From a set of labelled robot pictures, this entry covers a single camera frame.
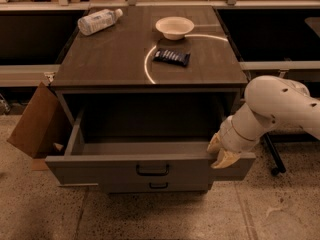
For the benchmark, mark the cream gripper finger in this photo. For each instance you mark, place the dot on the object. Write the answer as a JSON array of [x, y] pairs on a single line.
[[225, 159], [214, 144]]

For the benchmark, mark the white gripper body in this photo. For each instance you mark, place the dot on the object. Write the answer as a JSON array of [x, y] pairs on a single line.
[[232, 135]]

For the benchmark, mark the grey top drawer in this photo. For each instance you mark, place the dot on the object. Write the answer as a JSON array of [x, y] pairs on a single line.
[[151, 145]]

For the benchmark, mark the grey drawer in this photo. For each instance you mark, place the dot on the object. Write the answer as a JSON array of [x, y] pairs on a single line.
[[154, 187], [151, 145]]

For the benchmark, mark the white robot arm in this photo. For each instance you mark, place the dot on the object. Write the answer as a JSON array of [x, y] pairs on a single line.
[[269, 101]]

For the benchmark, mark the dark wooden drawer cabinet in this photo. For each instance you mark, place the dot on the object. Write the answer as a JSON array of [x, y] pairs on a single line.
[[115, 67]]

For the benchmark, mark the grey bottom drawer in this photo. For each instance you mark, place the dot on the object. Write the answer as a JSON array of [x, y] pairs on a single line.
[[154, 187]]

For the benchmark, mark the black wheeled stand leg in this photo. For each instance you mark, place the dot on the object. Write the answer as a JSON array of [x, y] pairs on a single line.
[[279, 166]]

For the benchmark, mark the dark blue snack bar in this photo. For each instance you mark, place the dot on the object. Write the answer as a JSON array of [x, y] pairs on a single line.
[[172, 57]]

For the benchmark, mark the white bowl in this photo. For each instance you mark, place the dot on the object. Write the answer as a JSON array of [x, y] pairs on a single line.
[[174, 28]]

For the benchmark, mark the clear plastic water bottle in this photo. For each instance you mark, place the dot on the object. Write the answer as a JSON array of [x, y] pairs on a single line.
[[98, 21]]

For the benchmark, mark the brown cardboard box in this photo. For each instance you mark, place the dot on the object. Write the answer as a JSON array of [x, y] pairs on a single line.
[[43, 128]]

